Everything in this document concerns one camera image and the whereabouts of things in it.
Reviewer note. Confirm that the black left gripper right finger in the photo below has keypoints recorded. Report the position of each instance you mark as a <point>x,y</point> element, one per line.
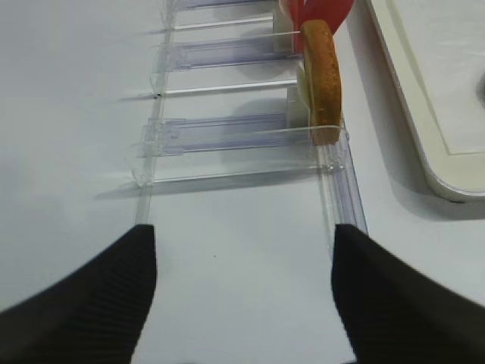
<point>394,314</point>

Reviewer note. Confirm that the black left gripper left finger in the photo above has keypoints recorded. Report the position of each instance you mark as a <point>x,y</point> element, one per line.
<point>94,315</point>

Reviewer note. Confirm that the brown bread slice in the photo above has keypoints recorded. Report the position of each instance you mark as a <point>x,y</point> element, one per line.
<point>324,83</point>

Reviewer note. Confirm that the red tomato slice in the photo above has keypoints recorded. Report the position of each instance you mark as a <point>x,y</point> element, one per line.
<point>333,12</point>

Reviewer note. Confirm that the clear acrylic left rack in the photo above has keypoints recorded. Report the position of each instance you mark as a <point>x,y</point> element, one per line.
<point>236,104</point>

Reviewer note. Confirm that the cream metal tray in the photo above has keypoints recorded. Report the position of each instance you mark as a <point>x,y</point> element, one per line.
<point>435,50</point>

